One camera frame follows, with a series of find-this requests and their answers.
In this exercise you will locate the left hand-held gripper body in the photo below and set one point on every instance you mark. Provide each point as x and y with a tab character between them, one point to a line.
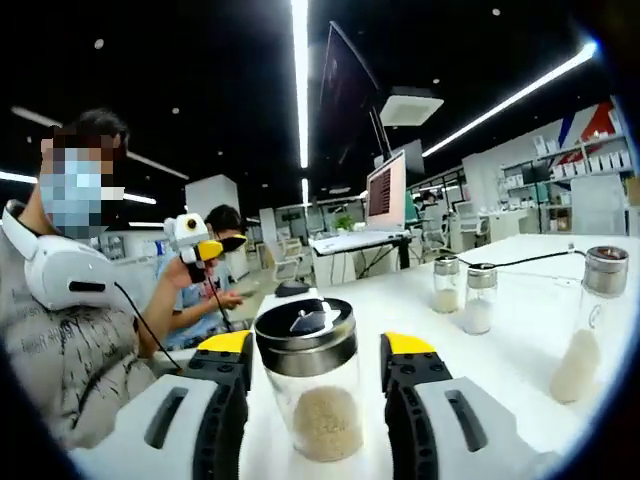
190	225

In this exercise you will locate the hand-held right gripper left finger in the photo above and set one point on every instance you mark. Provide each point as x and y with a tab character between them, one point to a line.
145	425

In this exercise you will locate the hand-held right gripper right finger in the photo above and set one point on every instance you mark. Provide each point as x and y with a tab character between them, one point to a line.
495	425

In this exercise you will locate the white seasoning glass bottle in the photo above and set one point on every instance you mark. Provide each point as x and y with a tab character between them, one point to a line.
479	317
580	360

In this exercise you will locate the beige seasoning glass bottle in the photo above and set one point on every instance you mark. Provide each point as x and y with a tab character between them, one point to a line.
446	300

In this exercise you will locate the brown seasoning glass bottle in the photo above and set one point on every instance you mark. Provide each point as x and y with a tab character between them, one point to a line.
325	420

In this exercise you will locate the person's left hand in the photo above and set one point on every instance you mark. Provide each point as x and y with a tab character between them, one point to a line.
179	275

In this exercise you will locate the black computer mouse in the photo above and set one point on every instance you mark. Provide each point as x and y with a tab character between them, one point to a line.
292	289

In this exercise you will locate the short ceiling light strip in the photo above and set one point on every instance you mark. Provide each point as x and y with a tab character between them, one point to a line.
304	191

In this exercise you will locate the small green plant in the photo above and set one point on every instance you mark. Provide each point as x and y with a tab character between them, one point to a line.
342	223

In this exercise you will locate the white neck-worn device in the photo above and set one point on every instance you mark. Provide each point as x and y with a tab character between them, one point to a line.
65	270

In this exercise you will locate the person's head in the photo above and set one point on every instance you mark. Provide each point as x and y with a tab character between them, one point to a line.
102	120

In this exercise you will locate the white tilted side desk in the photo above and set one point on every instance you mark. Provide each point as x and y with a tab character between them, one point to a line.
350	242

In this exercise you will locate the long curved ceiling light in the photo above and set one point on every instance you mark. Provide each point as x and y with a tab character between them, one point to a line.
300	85

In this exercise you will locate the monitor with pink screen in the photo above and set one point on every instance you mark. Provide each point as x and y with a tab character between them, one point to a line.
386	192

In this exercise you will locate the hanging dark display screen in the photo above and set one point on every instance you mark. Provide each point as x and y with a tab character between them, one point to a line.
345	100

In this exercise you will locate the white partition board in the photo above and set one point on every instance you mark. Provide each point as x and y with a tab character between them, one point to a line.
597	205

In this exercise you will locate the white ceiling air conditioner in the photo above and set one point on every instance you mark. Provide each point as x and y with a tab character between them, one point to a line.
411	106

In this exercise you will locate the shelf of white boxes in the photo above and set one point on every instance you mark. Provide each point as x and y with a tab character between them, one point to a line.
590	160

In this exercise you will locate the straight ceiling light strip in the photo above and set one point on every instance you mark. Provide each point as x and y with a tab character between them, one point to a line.
510	100

